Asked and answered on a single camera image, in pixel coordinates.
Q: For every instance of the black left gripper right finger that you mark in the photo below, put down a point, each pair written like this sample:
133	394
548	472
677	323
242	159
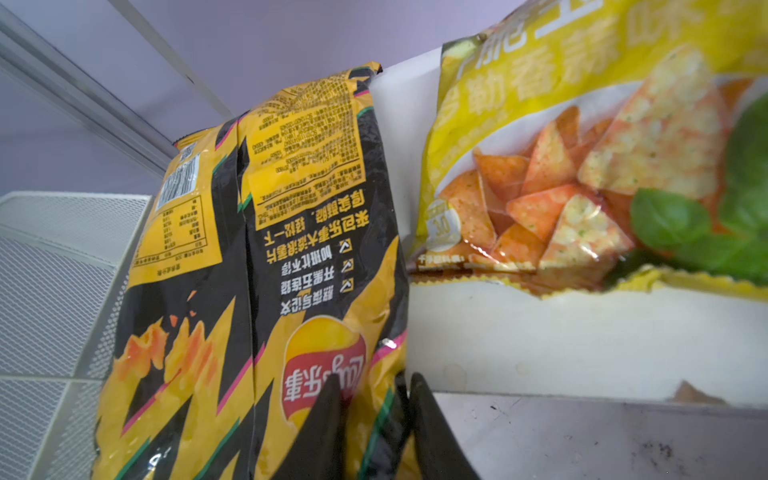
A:
438	453

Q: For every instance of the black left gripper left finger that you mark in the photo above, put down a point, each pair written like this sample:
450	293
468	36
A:
317	452

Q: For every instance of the black yellow Lays chips bag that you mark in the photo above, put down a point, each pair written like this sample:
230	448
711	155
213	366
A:
270	260

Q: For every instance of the white three-tier shelf rack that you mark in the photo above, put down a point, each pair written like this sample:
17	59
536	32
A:
491	337

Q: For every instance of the yellow-green corn chips bag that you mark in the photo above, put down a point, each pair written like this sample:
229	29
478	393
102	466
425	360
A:
601	145

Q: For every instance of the white mesh wall shelf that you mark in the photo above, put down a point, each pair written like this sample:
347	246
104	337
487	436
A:
64	270

